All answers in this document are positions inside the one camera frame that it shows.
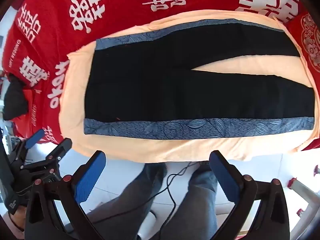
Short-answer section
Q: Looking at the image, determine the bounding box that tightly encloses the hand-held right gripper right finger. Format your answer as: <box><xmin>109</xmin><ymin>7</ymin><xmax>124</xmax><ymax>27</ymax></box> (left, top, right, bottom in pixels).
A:
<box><xmin>209</xmin><ymin>151</ymin><xmax>297</xmax><ymax>240</ymax></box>

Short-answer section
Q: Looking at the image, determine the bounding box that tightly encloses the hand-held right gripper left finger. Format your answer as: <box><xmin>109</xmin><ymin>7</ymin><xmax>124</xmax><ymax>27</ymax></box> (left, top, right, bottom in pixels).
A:
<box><xmin>24</xmin><ymin>151</ymin><xmax>107</xmax><ymax>240</ymax></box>

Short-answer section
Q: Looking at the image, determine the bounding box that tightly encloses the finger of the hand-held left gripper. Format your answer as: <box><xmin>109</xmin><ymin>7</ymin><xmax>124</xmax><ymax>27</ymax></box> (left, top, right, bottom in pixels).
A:
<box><xmin>9</xmin><ymin>129</ymin><xmax>45</xmax><ymax>166</ymax></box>
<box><xmin>23</xmin><ymin>138</ymin><xmax>73</xmax><ymax>181</ymax></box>

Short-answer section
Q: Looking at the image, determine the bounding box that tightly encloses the black shirt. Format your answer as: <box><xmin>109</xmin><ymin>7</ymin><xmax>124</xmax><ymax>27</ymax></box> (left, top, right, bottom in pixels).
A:
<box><xmin>84</xmin><ymin>19</ymin><xmax>315</xmax><ymax>140</ymax></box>

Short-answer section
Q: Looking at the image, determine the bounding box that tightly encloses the person's left forearm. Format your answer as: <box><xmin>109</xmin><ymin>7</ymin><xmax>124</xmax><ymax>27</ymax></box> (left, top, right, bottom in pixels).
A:
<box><xmin>7</xmin><ymin>206</ymin><xmax>26</xmax><ymax>233</ymax></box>

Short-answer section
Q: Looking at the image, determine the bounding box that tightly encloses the person's right dark shoe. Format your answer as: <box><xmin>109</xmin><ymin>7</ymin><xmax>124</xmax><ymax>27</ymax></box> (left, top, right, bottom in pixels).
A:
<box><xmin>194</xmin><ymin>162</ymin><xmax>213</xmax><ymax>175</ymax></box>

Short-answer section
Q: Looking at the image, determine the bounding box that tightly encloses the person's right leg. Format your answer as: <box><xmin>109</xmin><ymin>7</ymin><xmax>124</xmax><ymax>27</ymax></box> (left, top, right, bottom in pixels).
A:
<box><xmin>160</xmin><ymin>170</ymin><xmax>219</xmax><ymax>240</ymax></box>

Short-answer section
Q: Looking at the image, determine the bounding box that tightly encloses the person's leg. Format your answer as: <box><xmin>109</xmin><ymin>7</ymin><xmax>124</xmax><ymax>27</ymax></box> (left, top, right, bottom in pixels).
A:
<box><xmin>85</xmin><ymin>177</ymin><xmax>163</xmax><ymax>240</ymax></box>
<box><xmin>160</xmin><ymin>170</ymin><xmax>219</xmax><ymax>240</ymax></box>

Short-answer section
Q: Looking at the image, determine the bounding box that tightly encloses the black cloth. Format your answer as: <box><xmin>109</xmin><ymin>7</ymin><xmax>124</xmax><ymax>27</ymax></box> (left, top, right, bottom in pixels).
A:
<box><xmin>4</xmin><ymin>76</ymin><xmax>29</xmax><ymax>122</ymax></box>

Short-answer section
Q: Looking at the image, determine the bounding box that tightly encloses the person's left leg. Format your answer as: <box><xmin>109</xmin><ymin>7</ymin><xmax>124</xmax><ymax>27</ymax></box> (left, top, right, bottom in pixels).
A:
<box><xmin>85</xmin><ymin>177</ymin><xmax>163</xmax><ymax>240</ymax></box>

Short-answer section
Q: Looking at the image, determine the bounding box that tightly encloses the red printed blanket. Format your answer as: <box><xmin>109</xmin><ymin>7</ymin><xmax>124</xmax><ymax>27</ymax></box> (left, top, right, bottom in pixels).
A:
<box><xmin>1</xmin><ymin>0</ymin><xmax>320</xmax><ymax>153</ymax></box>

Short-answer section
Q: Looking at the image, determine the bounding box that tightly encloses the red floral patterned pillow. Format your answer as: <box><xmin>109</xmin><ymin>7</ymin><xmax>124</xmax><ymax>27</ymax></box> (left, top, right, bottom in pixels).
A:
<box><xmin>285</xmin><ymin>11</ymin><xmax>320</xmax><ymax>71</ymax></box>

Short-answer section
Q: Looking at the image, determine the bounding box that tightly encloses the black cable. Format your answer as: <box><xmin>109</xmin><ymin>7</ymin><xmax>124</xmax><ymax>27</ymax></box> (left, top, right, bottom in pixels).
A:
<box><xmin>85</xmin><ymin>161</ymin><xmax>208</xmax><ymax>240</ymax></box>

